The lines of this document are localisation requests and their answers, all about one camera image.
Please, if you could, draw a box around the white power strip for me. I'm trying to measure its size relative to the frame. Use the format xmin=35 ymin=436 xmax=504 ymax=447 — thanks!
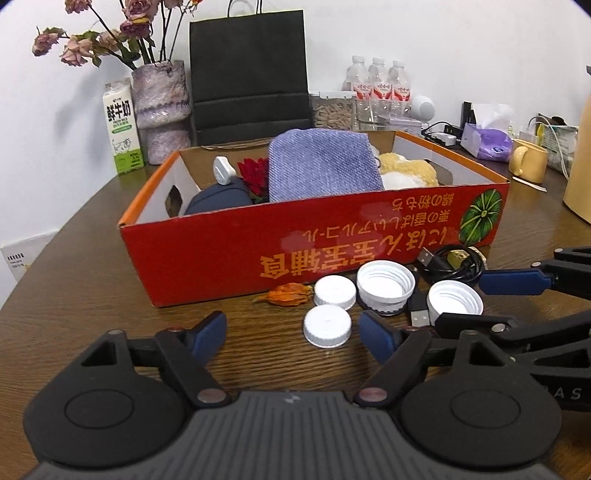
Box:
xmin=422 ymin=121 xmax=465 ymax=147

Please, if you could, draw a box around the blue knitted cloth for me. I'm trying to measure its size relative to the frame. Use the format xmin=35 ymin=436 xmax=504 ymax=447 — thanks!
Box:
xmin=268 ymin=128 xmax=385 ymax=204

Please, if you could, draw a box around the black paper bag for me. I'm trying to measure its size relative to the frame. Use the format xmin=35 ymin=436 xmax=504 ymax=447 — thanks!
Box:
xmin=188 ymin=0 xmax=315 ymax=147

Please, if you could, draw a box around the orange dried fruit husk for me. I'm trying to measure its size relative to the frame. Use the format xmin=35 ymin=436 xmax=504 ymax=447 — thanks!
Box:
xmin=253 ymin=282 xmax=315 ymax=308

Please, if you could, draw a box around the clear jar of brown pellets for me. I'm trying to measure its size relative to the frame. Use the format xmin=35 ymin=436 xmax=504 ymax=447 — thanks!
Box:
xmin=308 ymin=90 xmax=357 ymax=132

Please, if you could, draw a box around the purple ceramic vase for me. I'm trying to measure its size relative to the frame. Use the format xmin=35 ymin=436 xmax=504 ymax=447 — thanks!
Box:
xmin=131 ymin=59 xmax=192 ymax=166

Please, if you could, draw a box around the white charger plug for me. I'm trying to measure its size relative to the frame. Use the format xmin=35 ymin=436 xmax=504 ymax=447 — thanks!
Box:
xmin=212 ymin=156 xmax=238 ymax=186

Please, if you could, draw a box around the yellow mug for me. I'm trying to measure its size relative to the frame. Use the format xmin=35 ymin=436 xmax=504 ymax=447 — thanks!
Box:
xmin=509 ymin=138 xmax=549 ymax=182

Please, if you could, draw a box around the clear drinking glass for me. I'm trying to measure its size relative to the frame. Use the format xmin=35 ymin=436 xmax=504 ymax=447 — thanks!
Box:
xmin=355 ymin=98 xmax=386 ymax=131

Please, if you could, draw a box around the green white snack bag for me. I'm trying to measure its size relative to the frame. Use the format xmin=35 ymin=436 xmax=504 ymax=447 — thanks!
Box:
xmin=531 ymin=113 xmax=580 ymax=176

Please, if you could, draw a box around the dried pink rose bouquet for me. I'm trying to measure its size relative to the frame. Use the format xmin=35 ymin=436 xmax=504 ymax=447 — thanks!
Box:
xmin=31 ymin=0 xmax=204 ymax=71

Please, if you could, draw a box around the green white milk carton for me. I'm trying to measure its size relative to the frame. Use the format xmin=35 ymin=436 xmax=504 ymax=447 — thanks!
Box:
xmin=102 ymin=78 xmax=145 ymax=177

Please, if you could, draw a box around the white round device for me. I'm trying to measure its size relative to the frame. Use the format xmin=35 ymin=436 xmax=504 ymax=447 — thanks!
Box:
xmin=411 ymin=95 xmax=437 ymax=123

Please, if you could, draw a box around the white paper strip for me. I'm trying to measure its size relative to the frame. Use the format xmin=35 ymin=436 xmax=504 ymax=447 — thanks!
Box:
xmin=512 ymin=175 xmax=548 ymax=192

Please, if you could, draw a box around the navy blue pouch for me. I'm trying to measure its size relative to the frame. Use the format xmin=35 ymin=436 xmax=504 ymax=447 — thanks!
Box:
xmin=184 ymin=178 xmax=254 ymax=217

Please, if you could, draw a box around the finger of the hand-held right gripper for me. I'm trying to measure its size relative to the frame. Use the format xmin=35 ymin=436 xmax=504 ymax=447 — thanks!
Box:
xmin=478 ymin=247 xmax=591 ymax=296
xmin=436 ymin=310 xmax=591 ymax=370

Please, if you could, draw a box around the yellow thermos jug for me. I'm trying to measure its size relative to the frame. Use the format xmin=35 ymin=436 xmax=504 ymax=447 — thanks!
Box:
xmin=561 ymin=67 xmax=591 ymax=232

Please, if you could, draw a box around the large white ribbed lid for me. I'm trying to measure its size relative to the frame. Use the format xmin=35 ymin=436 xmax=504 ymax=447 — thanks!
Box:
xmin=356 ymin=261 xmax=416 ymax=315
xmin=427 ymin=281 xmax=485 ymax=324

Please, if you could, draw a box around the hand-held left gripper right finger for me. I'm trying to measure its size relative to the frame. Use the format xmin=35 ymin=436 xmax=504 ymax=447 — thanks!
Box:
xmin=353 ymin=309 xmax=532 ymax=409

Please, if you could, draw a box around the purple tissue pack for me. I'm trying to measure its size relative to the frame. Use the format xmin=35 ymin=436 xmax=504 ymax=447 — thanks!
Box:
xmin=461 ymin=104 xmax=515 ymax=161

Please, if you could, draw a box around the black usb cable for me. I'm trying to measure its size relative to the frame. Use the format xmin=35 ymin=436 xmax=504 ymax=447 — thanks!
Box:
xmin=409 ymin=244 xmax=488 ymax=330

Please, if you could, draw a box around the black desk device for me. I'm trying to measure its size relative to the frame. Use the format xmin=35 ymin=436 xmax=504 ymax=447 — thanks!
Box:
xmin=461 ymin=100 xmax=476 ymax=139

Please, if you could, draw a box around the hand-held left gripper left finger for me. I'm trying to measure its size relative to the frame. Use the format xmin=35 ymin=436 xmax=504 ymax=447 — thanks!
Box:
xmin=78 ymin=310 xmax=232 ymax=409

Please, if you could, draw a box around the white patterned tin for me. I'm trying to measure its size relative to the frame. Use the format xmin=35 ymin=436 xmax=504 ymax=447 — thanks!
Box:
xmin=385 ymin=116 xmax=423 ymax=137

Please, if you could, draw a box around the brown wooden desktop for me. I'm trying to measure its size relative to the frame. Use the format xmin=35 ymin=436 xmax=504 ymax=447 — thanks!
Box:
xmin=0 ymin=124 xmax=591 ymax=480

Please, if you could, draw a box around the red artificial rose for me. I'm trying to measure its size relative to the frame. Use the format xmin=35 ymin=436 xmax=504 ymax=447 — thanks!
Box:
xmin=236 ymin=157 xmax=271 ymax=204

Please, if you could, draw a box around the yellow fluffy plush toy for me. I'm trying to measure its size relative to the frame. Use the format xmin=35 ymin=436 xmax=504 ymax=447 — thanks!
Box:
xmin=378 ymin=151 xmax=439 ymax=190

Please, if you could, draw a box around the red cardboard box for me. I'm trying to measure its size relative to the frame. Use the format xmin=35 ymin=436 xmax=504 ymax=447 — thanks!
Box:
xmin=117 ymin=130 xmax=511 ymax=309

